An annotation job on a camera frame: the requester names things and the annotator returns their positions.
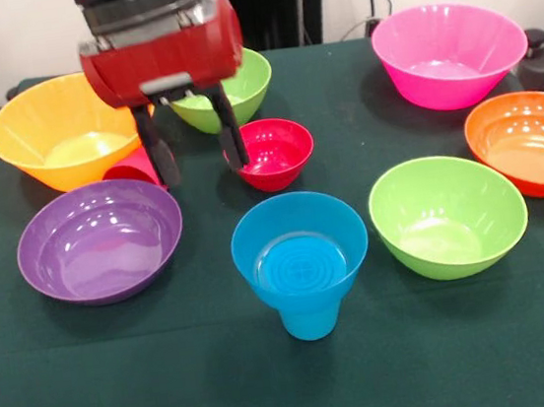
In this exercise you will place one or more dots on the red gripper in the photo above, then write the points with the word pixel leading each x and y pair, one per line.
pixel 160 63

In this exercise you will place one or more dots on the red cup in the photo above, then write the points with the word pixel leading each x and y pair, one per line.
pixel 131 170

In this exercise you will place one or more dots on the red bowl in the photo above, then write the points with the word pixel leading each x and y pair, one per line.
pixel 280 150

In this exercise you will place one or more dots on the purple bowl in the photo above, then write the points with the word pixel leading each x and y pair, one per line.
pixel 99 234

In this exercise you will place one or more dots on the blue bowl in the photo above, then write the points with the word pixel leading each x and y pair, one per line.
pixel 299 225

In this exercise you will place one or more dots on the blue cup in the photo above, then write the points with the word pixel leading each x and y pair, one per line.
pixel 312 325

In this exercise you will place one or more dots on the pink bowl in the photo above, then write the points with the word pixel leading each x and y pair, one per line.
pixel 451 42

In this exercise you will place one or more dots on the green bowl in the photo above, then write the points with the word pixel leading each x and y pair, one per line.
pixel 447 212
pixel 248 87

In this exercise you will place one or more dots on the yellow bowl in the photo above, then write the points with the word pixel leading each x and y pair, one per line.
pixel 54 126

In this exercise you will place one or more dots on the dark green tablecloth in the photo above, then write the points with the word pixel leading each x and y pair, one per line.
pixel 177 399

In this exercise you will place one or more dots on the orange bowl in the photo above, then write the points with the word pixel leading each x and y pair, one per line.
pixel 527 137

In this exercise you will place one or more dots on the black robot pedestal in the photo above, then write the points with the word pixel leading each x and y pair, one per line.
pixel 272 5

